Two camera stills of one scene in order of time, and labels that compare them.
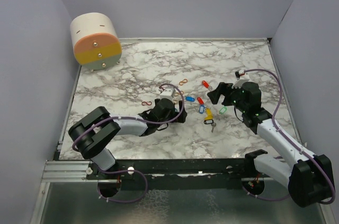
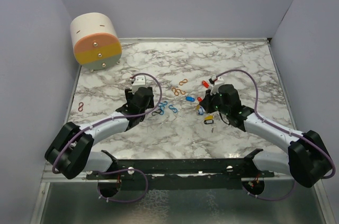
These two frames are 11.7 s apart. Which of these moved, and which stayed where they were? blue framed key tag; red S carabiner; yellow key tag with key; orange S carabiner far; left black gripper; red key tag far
Moved: left black gripper; red S carabiner
Stayed: yellow key tag with key; orange S carabiner far; blue framed key tag; red key tag far
